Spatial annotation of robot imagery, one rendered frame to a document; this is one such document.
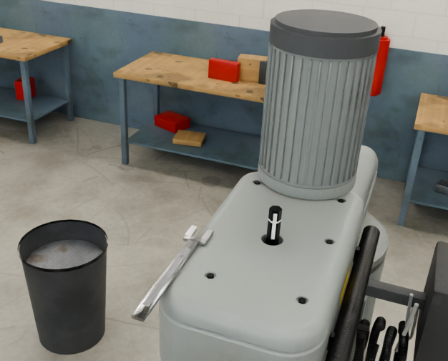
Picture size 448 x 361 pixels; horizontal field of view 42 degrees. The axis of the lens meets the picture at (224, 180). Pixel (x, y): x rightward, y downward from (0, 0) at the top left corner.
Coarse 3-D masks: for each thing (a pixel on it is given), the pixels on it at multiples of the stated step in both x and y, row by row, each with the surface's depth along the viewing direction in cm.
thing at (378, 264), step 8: (368, 216) 171; (368, 224) 167; (376, 224) 167; (360, 232) 163; (384, 232) 164; (384, 240) 160; (376, 248) 156; (384, 248) 157; (376, 256) 153; (384, 256) 156; (376, 264) 152; (376, 272) 154; (376, 280) 157; (368, 296) 154; (368, 304) 154; (368, 312) 155; (360, 320) 145; (352, 352) 151
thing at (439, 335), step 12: (444, 252) 127; (432, 264) 129; (444, 264) 123; (432, 276) 122; (444, 276) 119; (432, 288) 117; (444, 288) 116; (432, 300) 116; (444, 300) 115; (420, 312) 133; (432, 312) 117; (444, 312) 116; (420, 324) 127; (432, 324) 118; (444, 324) 117; (420, 336) 121; (432, 336) 119; (444, 336) 118; (420, 348) 122; (432, 348) 121; (444, 348) 120; (420, 360) 123; (432, 360) 122; (444, 360) 121
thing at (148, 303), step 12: (192, 228) 99; (192, 240) 96; (204, 240) 96; (180, 252) 93; (192, 252) 93; (180, 264) 90; (168, 276) 87; (156, 288) 84; (144, 300) 82; (156, 300) 82; (144, 312) 80
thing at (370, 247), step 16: (368, 240) 115; (368, 256) 110; (352, 272) 106; (368, 272) 106; (352, 288) 101; (352, 304) 97; (352, 320) 94; (336, 336) 91; (352, 336) 91; (336, 352) 88
